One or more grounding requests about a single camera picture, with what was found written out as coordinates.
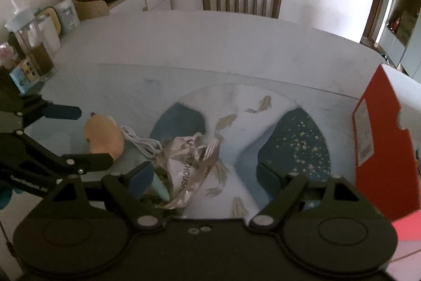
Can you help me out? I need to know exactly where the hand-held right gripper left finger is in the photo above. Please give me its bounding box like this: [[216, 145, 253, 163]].
[[49, 162, 167, 232]]

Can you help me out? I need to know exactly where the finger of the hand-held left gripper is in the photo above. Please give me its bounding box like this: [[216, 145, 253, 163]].
[[0, 93, 82, 132], [0, 133, 114, 199]]

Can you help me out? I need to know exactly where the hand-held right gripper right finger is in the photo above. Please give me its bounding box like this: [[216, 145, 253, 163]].
[[248, 162, 362, 230]]

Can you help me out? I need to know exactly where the orange plush toy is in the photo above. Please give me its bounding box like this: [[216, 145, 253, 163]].
[[84, 113, 125, 159]]

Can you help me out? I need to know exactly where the silver foil bag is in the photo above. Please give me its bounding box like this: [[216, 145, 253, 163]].
[[156, 133, 221, 209]]

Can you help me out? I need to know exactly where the red cardboard box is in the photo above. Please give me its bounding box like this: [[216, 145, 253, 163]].
[[352, 64, 421, 268]]

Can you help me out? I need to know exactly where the person's left hand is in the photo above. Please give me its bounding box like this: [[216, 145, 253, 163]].
[[0, 181, 21, 210]]

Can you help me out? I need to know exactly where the teal strip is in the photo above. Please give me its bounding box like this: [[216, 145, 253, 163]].
[[149, 174, 172, 203]]

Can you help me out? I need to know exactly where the small blue carton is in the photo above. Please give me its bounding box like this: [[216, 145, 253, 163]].
[[9, 59, 40, 93]]

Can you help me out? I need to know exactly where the glass jar with white lid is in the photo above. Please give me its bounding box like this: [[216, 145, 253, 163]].
[[6, 9, 56, 77]]

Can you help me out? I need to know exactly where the white container with yellow rim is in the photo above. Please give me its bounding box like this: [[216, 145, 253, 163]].
[[34, 6, 63, 53]]

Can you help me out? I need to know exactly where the white and blue tissue cylinder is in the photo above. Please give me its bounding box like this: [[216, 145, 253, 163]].
[[54, 0, 80, 34]]

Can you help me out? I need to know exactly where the brown cardboard box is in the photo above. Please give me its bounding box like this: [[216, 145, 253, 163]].
[[72, 0, 110, 21]]

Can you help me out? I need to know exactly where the green carton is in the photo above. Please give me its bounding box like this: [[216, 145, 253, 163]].
[[396, 11, 417, 38]]

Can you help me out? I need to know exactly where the white cable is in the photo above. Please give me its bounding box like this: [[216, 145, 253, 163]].
[[120, 125, 163, 160]]

